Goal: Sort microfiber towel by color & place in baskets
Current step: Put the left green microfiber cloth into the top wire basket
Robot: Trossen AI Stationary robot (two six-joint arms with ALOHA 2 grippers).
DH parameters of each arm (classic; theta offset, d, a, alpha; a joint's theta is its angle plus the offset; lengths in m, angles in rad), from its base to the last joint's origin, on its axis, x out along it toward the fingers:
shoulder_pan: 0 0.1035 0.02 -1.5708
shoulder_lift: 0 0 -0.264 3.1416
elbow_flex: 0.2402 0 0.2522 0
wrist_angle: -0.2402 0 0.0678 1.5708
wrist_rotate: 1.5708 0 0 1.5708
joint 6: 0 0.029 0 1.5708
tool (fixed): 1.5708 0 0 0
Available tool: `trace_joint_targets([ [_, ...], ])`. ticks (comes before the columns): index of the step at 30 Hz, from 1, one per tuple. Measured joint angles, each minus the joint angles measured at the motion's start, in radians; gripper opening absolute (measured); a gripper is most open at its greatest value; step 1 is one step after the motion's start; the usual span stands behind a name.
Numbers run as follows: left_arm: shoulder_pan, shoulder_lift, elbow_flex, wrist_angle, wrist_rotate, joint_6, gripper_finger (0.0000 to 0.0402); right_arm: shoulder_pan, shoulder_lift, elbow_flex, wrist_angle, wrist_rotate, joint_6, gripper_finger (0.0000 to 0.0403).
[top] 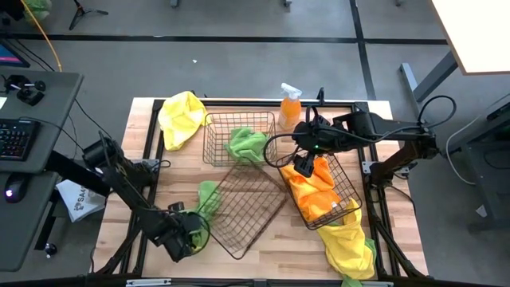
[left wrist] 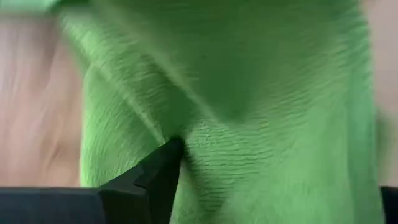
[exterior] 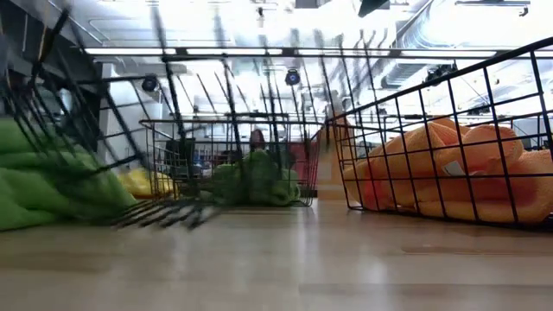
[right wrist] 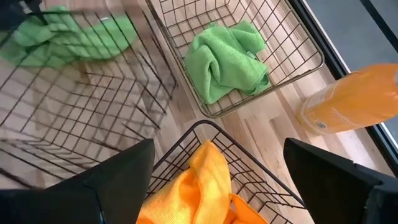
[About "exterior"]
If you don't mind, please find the green microfiber towel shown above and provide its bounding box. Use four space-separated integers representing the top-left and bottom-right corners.
200 149 302 207
0 117 137 232

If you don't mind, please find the dark wire basket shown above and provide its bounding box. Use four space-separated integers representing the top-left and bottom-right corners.
326 36 553 230
138 112 325 207
0 8 243 231

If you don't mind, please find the deep orange microfiber towel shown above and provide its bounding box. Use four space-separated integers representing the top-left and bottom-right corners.
345 149 553 225

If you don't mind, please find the light orange microfiber towel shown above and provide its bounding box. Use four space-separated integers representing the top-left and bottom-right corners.
369 117 526 178

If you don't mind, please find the red plastic bin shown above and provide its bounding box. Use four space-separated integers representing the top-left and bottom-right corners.
288 141 321 185

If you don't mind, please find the yellow microfiber towel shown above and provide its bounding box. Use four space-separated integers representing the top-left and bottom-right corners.
117 167 176 200

